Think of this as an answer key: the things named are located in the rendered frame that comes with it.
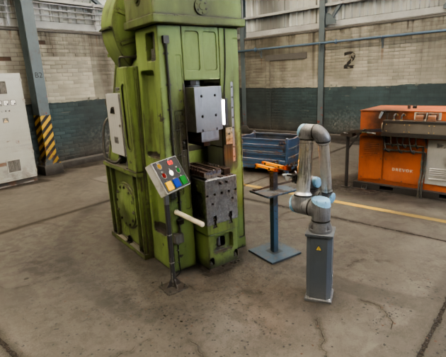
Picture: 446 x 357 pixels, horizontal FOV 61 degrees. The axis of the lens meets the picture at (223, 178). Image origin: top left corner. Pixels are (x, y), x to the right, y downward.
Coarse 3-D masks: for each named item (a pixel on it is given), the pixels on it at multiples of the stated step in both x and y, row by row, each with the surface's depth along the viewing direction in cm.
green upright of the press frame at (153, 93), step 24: (168, 24) 326; (144, 48) 341; (168, 48) 329; (144, 72) 357; (144, 96) 364; (144, 120) 368; (168, 120) 341; (144, 144) 376; (168, 144) 346; (192, 216) 376; (192, 240) 381; (168, 264) 382; (192, 264) 386
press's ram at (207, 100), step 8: (192, 88) 337; (200, 88) 339; (208, 88) 344; (216, 88) 349; (192, 96) 339; (200, 96) 341; (208, 96) 345; (216, 96) 351; (192, 104) 342; (200, 104) 342; (208, 104) 347; (216, 104) 352; (192, 112) 344; (200, 112) 343; (208, 112) 348; (216, 112) 354; (192, 120) 347; (200, 120) 345; (208, 120) 350; (216, 120) 355; (192, 128) 349; (200, 128) 346; (208, 128) 352; (216, 128) 357
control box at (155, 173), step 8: (168, 160) 322; (176, 160) 331; (152, 168) 304; (168, 168) 318; (152, 176) 306; (160, 176) 305; (168, 176) 313; (176, 176) 321; (160, 184) 304; (184, 184) 325; (160, 192) 306; (168, 192) 305
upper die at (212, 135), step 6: (192, 132) 360; (198, 132) 351; (204, 132) 350; (210, 132) 354; (216, 132) 358; (192, 138) 362; (198, 138) 353; (204, 138) 351; (210, 138) 355; (216, 138) 359
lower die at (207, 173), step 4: (192, 164) 390; (196, 164) 385; (204, 164) 387; (192, 168) 380; (204, 168) 373; (208, 168) 367; (216, 168) 370; (192, 172) 374; (200, 172) 361; (204, 172) 360; (208, 172) 361; (212, 172) 364; (216, 172) 366; (220, 172) 369; (204, 176) 358; (208, 176) 361; (212, 176) 365; (216, 176) 367
